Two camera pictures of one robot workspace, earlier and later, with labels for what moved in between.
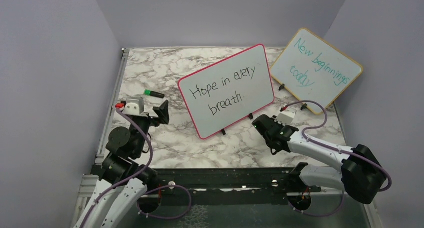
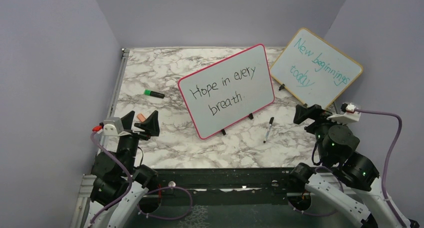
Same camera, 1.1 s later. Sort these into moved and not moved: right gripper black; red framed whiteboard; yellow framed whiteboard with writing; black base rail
Moved: right gripper black
Not moved: red framed whiteboard; black base rail; yellow framed whiteboard with writing
